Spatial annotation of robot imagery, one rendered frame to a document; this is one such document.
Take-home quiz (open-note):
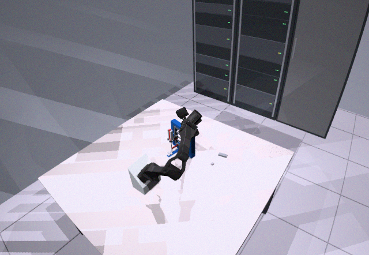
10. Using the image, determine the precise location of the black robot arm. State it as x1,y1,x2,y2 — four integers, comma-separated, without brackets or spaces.
137,110,202,183

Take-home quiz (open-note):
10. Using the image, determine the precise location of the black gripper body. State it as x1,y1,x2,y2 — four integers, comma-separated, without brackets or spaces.
176,107,199,138

